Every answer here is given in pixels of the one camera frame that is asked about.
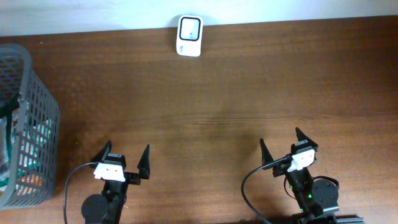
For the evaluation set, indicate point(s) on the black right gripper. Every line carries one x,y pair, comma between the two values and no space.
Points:
267,157

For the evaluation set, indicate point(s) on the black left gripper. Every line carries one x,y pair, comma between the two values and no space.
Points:
132,177

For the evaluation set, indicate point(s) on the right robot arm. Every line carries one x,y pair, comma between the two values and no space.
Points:
317,197

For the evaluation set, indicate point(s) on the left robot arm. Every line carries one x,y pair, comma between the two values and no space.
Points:
107,206

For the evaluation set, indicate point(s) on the white barcode scanner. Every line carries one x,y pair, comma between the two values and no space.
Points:
189,36

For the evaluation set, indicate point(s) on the grey plastic mesh basket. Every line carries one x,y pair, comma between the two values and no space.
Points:
30,133

